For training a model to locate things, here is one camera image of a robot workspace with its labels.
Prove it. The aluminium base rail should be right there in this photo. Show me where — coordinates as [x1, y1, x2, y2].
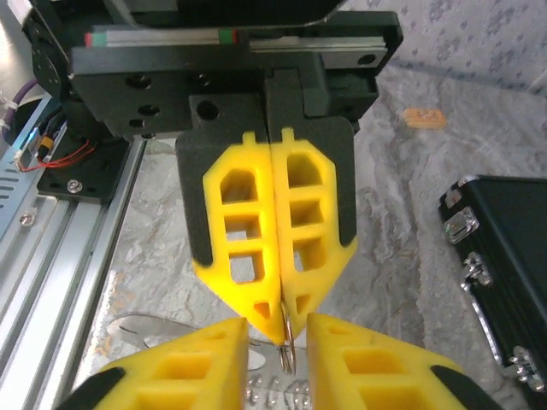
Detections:
[0, 140, 149, 385]

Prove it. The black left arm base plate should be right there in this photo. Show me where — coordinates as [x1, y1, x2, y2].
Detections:
[37, 136, 129, 204]

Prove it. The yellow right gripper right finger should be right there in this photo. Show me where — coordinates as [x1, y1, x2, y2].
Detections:
[306, 313, 506, 410]

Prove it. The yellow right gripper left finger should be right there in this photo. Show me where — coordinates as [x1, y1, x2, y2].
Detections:
[55, 318, 250, 410]

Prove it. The black case with metal latches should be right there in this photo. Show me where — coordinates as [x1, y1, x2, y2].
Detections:
[438, 174, 547, 410]

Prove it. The grey slotted cable duct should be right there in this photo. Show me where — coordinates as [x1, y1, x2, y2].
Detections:
[0, 96, 61, 240]

